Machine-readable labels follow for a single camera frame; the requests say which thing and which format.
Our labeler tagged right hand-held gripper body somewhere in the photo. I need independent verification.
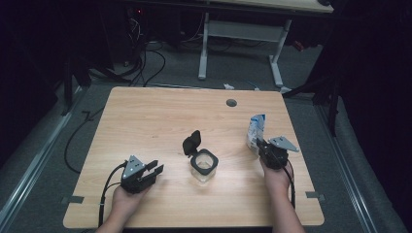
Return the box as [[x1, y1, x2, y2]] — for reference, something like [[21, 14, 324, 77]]
[[259, 135, 300, 171]]

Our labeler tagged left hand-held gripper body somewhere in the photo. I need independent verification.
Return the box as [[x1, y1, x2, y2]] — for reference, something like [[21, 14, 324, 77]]
[[120, 154, 154, 195]]

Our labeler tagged white and blue pouch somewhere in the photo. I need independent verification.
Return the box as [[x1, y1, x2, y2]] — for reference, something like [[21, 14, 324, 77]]
[[245, 113, 267, 157]]

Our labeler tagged clear jar with black lid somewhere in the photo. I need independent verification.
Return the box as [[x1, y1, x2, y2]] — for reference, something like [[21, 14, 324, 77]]
[[182, 129, 220, 185]]

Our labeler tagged person's right hand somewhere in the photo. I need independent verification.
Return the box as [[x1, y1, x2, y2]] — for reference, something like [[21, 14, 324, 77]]
[[258, 157, 294, 194]]

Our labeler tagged person's left hand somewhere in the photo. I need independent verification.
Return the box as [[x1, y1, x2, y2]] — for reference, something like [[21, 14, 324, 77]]
[[111, 185, 150, 218]]

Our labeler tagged grey tape strip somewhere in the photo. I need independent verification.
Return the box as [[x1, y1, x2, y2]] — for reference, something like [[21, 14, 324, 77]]
[[304, 190, 326, 203], [61, 195, 86, 205]]

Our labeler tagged black stand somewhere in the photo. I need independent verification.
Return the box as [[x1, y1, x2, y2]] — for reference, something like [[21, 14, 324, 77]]
[[60, 56, 92, 117], [281, 72, 342, 138]]

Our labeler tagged white-framed desk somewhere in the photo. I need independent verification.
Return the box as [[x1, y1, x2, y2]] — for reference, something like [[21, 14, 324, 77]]
[[197, 0, 335, 89]]

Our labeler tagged left hand-held gripper black cable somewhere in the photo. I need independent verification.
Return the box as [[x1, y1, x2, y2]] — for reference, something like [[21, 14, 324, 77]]
[[98, 160, 129, 228]]

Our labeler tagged hand-held gripper black cable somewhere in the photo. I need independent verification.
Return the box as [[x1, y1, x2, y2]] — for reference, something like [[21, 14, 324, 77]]
[[282, 158, 296, 210], [98, 160, 129, 228]]

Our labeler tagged right hand-held gripper black cable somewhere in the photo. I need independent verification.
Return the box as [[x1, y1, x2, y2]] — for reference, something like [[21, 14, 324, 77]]
[[282, 158, 296, 210]]

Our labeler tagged thin black floor cable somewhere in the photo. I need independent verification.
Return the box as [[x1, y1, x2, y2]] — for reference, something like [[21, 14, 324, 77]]
[[63, 106, 107, 175]]

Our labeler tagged metal floor rail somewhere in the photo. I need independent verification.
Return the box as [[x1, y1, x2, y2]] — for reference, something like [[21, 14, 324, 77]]
[[0, 86, 86, 225], [315, 102, 379, 233]]

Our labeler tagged bundle of black floor cables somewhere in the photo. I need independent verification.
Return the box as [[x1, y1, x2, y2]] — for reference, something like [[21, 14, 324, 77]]
[[86, 40, 167, 88]]

